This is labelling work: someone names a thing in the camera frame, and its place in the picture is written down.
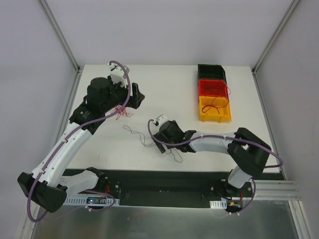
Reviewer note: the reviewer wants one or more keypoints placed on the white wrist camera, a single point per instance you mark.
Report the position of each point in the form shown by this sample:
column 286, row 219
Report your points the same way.
column 117, row 75
column 161, row 119

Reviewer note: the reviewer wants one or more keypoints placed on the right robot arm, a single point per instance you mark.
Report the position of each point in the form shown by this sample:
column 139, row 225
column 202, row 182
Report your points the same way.
column 247, row 150

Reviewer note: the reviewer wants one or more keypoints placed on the black storage bin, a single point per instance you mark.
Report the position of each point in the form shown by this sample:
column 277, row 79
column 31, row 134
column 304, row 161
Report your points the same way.
column 211, row 72

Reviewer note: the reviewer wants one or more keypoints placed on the aluminium frame post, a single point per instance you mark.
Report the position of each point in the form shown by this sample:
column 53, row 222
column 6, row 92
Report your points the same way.
column 59, row 34
column 276, row 34

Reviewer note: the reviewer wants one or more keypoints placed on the right aluminium frame post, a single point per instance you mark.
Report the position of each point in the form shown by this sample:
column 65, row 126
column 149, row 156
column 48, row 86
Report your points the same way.
column 276, row 34

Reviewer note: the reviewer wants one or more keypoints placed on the aluminium front rail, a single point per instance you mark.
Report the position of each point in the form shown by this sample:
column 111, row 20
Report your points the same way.
column 277, row 190

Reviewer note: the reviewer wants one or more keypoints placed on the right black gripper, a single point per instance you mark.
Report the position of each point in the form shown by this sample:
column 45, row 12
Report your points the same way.
column 162, row 143

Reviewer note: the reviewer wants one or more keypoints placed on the white cable duct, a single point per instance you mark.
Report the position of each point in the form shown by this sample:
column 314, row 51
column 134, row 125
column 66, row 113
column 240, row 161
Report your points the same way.
column 91, row 201
column 218, row 204

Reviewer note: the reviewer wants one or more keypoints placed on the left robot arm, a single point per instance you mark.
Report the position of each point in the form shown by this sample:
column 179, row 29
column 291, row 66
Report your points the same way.
column 46, row 185

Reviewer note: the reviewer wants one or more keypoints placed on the left white cable duct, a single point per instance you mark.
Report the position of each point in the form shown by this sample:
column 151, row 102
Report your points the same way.
column 91, row 201

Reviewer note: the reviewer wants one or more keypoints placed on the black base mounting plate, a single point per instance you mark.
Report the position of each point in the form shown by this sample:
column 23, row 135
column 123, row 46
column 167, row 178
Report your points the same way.
column 168, row 188

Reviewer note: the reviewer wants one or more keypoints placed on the left aluminium frame post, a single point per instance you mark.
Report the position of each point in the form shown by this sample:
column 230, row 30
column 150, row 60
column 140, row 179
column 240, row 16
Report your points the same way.
column 59, row 34

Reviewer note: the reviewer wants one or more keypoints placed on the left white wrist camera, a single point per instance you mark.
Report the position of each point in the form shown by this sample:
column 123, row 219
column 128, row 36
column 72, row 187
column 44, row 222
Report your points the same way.
column 117, row 75

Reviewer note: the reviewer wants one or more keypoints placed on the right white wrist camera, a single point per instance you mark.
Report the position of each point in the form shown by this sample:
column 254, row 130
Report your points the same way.
column 161, row 119

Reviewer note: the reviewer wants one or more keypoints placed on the yellow storage bin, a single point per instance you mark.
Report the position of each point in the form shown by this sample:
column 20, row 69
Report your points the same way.
column 215, row 109

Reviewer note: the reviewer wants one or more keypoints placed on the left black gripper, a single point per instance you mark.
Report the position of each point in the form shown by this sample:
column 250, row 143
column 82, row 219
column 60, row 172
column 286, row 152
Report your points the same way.
column 134, row 94

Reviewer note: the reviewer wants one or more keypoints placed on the right white cable duct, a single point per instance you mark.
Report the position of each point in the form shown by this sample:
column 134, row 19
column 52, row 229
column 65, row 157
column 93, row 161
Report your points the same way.
column 218, row 204

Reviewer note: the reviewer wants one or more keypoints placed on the red storage bin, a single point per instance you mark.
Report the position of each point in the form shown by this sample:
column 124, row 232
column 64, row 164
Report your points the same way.
column 212, row 88

